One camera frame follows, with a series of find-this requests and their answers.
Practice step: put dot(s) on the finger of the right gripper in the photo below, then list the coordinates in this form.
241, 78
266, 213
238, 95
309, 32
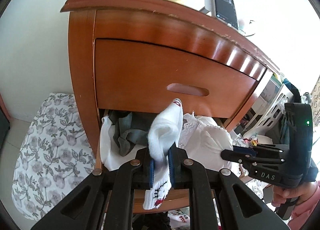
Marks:
257, 147
255, 157

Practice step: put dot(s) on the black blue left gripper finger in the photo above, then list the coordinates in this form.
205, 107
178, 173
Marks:
104, 200

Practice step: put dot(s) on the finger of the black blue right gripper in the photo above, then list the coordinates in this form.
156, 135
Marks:
218, 199

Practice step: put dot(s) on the white sock with print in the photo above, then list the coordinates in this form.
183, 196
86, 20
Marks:
164, 132

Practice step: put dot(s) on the person's right hand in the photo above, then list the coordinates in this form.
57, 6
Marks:
302, 193

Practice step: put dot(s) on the white lace garment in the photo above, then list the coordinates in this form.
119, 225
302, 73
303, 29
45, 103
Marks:
203, 140

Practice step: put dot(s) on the white plastic laundry basket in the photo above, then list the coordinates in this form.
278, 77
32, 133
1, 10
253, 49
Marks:
268, 108

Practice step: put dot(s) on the white cloth in drawer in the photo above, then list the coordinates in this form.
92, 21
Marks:
109, 151

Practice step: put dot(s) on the teal hanging clothes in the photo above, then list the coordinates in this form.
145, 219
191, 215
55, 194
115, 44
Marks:
288, 122

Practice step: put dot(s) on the grey cloth in drawer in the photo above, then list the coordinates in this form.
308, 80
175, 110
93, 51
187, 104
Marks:
131, 129

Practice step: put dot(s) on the floral grey white bedsheet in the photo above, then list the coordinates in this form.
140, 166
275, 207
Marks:
55, 156

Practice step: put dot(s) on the closed upper wooden drawer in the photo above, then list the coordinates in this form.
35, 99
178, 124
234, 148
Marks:
140, 77

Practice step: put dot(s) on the orange wooden nightstand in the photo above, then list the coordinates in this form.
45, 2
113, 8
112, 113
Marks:
161, 23

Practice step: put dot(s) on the black smartphone on stand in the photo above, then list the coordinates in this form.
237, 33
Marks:
225, 11

